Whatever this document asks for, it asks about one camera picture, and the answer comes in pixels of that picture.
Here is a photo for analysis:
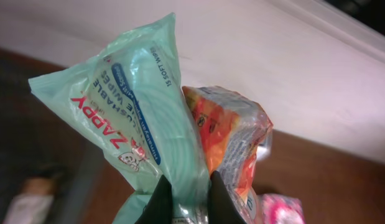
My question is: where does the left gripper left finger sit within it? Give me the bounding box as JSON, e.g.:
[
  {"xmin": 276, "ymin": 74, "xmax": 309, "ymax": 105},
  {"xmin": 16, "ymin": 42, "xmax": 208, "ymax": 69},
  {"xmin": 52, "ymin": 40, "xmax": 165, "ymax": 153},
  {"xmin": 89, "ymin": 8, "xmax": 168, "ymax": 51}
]
[{"xmin": 136, "ymin": 175, "xmax": 173, "ymax": 224}]

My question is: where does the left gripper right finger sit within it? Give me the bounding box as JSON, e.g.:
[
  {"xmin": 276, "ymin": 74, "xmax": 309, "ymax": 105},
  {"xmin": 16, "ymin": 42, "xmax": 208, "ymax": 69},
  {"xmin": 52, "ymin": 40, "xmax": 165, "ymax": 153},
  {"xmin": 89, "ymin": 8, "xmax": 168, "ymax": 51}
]
[{"xmin": 208, "ymin": 171, "xmax": 245, "ymax": 224}]

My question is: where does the purple red pad pack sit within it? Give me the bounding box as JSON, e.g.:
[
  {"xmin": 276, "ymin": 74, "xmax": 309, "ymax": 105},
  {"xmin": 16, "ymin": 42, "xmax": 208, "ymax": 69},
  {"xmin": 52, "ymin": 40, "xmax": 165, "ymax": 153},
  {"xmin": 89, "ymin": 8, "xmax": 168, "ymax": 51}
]
[{"xmin": 260, "ymin": 194, "xmax": 305, "ymax": 224}]

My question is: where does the orange tissue pack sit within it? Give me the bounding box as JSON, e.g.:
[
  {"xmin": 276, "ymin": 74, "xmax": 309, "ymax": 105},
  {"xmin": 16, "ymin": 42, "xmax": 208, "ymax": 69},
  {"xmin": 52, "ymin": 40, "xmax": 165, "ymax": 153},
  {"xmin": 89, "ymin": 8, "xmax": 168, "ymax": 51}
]
[{"xmin": 182, "ymin": 86, "xmax": 273, "ymax": 223}]

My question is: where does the teal wet wipes pack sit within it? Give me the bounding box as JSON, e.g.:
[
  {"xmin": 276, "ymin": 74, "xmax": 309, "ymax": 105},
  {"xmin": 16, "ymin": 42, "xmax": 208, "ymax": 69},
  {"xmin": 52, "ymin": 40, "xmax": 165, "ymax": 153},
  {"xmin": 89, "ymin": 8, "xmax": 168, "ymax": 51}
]
[{"xmin": 29, "ymin": 13, "xmax": 210, "ymax": 223}]

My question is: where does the white tube with cork cap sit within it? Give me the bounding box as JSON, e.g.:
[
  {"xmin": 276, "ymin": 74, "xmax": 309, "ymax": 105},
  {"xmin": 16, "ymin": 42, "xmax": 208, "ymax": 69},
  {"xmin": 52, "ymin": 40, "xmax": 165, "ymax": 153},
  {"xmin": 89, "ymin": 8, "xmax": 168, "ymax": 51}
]
[{"xmin": 2, "ymin": 177, "xmax": 56, "ymax": 224}]

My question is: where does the grey plastic mesh basket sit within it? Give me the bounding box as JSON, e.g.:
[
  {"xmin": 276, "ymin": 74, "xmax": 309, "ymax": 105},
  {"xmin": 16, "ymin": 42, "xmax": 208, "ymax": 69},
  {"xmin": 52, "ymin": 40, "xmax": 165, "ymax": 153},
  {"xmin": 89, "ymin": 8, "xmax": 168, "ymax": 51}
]
[{"xmin": 0, "ymin": 49, "xmax": 104, "ymax": 223}]

